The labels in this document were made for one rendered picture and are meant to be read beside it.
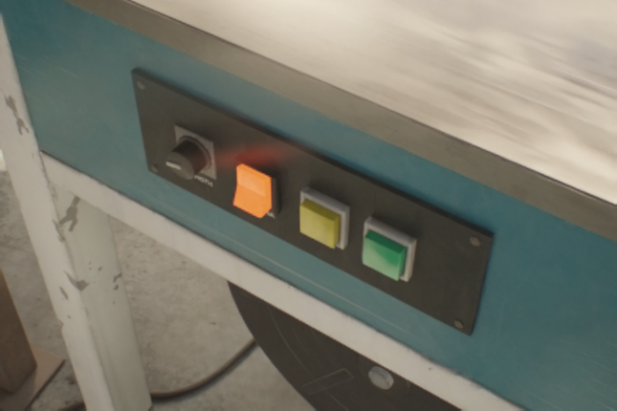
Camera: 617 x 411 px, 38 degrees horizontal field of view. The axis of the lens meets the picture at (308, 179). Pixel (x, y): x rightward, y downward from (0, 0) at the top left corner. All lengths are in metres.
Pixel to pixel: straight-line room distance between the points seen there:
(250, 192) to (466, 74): 0.15
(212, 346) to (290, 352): 0.23
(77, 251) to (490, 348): 0.42
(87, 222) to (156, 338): 0.47
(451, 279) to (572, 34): 0.15
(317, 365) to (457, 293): 0.53
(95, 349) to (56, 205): 0.21
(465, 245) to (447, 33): 0.12
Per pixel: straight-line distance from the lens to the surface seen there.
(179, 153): 0.57
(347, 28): 0.52
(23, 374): 1.26
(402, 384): 0.90
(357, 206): 0.52
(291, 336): 1.03
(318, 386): 1.07
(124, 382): 1.03
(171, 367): 1.25
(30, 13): 0.64
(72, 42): 0.62
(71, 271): 0.86
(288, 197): 0.55
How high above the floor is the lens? 1.03
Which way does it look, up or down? 45 degrees down
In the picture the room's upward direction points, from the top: straight up
